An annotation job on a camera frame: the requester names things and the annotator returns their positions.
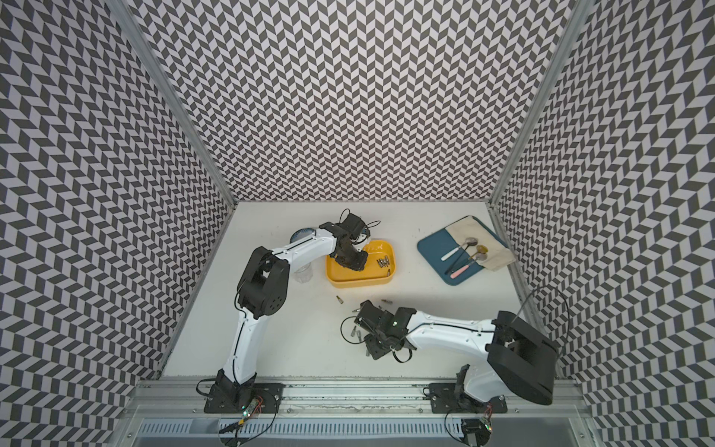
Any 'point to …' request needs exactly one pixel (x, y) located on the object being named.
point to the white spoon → (470, 241)
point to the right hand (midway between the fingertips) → (380, 348)
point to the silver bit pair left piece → (357, 310)
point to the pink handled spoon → (480, 257)
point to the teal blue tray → (438, 244)
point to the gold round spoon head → (482, 249)
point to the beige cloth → (491, 252)
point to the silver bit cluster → (352, 333)
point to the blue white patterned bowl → (302, 233)
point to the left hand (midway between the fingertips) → (361, 268)
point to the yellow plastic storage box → (379, 268)
